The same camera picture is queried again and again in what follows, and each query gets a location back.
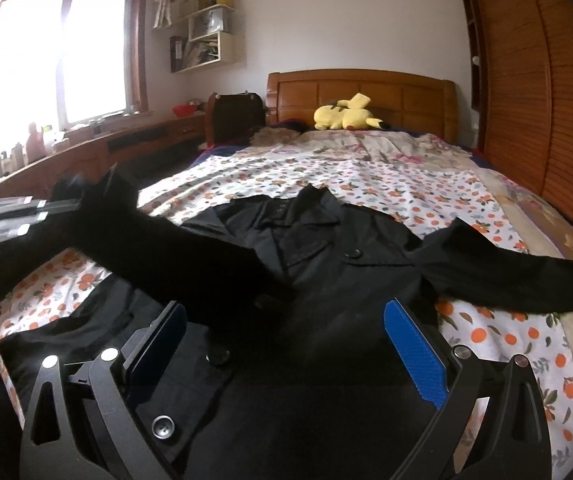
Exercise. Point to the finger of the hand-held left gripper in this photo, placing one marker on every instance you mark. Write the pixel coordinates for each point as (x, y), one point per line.
(16, 205)
(11, 227)

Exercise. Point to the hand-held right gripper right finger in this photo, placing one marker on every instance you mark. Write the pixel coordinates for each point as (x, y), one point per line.
(416, 355)

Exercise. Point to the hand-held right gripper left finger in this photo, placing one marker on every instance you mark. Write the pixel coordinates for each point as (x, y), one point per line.
(159, 345)

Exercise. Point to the black coat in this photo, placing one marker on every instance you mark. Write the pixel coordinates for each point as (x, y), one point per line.
(316, 310)

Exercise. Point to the row of small bottles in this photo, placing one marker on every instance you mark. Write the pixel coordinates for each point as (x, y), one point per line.
(1, 160)

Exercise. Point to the pink bottle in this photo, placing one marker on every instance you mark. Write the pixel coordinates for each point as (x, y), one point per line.
(34, 142)

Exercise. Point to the wooden framed window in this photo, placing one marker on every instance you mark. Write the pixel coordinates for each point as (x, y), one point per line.
(56, 50)

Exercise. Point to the wooden desk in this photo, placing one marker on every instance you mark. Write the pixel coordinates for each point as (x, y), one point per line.
(116, 145)

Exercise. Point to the bed with orange-print sheet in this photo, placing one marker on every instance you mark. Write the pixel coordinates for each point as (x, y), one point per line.
(391, 185)

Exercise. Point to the red bowl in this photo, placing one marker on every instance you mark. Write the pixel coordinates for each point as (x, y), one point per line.
(185, 110)

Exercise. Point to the beige floral quilt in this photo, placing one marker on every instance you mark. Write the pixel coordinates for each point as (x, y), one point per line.
(396, 147)

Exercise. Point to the black chair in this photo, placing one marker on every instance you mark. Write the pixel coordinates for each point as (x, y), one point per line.
(234, 115)

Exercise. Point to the yellow plush toy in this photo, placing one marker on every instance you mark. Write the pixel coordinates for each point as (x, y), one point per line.
(341, 116)

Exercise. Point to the wooden bed headboard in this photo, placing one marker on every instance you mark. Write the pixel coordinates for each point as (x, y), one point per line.
(406, 95)

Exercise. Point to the wooden wardrobe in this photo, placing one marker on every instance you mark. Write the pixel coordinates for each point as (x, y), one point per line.
(541, 85)

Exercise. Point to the white wall shelf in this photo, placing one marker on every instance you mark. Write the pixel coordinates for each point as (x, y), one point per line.
(211, 40)

